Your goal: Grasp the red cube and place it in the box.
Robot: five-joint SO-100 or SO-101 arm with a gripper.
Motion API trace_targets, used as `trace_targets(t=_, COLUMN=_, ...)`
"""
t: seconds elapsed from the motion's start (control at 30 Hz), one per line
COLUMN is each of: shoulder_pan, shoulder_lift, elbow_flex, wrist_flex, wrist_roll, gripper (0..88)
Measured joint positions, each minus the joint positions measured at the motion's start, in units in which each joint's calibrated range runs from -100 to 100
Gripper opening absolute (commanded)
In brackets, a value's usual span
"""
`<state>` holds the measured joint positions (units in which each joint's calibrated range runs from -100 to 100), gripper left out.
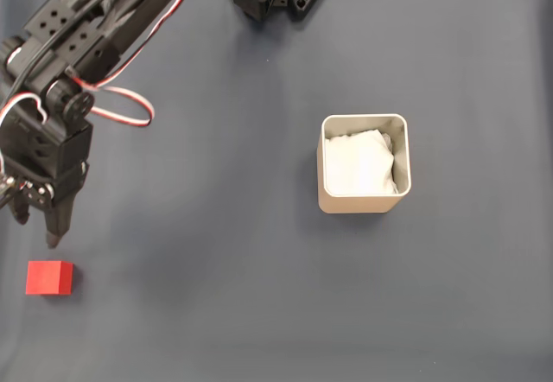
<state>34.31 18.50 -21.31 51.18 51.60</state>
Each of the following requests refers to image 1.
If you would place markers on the red cube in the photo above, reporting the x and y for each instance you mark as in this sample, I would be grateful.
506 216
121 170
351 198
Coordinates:
45 277

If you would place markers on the beige square box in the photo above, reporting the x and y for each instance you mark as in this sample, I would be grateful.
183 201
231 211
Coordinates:
358 202

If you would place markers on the white crumpled tissue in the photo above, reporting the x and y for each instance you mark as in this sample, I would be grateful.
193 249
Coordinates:
358 163

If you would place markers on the camera circuit board on mount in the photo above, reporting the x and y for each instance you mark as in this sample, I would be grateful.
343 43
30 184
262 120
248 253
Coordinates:
4 189

